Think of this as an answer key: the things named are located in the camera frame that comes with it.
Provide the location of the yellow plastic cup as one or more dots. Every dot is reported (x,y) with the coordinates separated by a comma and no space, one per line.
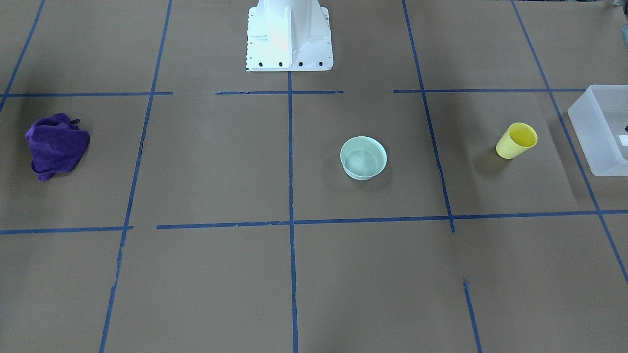
(518,138)

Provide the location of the purple cloth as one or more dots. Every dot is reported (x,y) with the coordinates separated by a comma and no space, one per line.
(56,145)

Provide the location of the clear plastic box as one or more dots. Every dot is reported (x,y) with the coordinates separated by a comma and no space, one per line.
(600,118)

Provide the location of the mint green bowl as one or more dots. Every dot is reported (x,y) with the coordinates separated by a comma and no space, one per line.
(363,158)

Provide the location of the white pedestal column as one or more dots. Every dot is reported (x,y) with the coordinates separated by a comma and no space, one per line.
(288,36)

